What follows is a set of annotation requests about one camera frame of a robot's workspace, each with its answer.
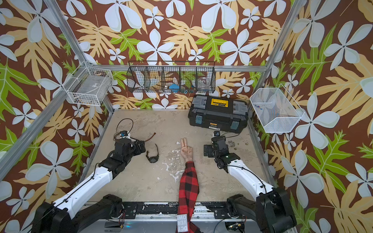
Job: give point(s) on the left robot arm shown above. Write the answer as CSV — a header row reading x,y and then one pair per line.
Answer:
x,y
67,214

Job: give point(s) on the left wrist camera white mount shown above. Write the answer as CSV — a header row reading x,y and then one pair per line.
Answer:
x,y
123,134

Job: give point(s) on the white mesh basket right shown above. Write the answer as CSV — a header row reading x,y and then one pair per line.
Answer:
x,y
276,109

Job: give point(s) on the blue object in basket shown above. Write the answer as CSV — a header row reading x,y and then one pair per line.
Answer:
x,y
174,87

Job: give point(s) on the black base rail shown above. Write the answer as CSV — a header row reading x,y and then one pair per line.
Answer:
x,y
216,210

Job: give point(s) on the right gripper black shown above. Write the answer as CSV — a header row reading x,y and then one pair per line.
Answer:
x,y
210,147

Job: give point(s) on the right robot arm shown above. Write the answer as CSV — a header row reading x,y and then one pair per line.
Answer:
x,y
271,208

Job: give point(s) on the black wire basket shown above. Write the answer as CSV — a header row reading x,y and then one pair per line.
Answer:
x,y
192,77

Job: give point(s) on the red plaid sleeve forearm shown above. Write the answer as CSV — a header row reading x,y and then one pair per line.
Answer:
x,y
188,193

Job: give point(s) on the black wrist watch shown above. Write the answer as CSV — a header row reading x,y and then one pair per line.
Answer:
x,y
153,159

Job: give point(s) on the white wire basket left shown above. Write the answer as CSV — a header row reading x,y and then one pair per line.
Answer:
x,y
88,85

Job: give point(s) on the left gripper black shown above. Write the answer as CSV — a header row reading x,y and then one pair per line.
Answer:
x,y
138,150

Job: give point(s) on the black toolbox yellow label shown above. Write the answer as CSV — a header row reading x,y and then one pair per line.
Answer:
x,y
218,114

